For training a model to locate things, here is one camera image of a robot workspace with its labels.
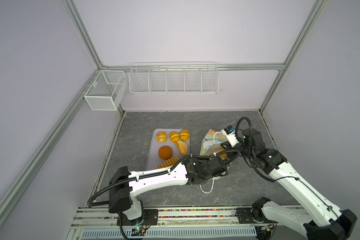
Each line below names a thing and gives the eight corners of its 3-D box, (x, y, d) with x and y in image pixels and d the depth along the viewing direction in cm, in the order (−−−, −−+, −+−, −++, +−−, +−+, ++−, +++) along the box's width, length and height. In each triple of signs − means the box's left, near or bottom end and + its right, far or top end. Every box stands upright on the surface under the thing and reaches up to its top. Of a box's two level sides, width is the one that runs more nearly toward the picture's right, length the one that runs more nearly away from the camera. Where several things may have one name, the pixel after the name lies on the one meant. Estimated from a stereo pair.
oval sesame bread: (182, 155, 96) (182, 152, 93) (175, 144, 102) (175, 141, 98) (189, 152, 98) (189, 148, 94) (182, 141, 103) (182, 137, 100)
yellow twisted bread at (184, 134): (179, 141, 105) (179, 138, 102) (180, 132, 110) (179, 129, 107) (189, 141, 105) (189, 138, 102) (189, 132, 110) (189, 129, 107)
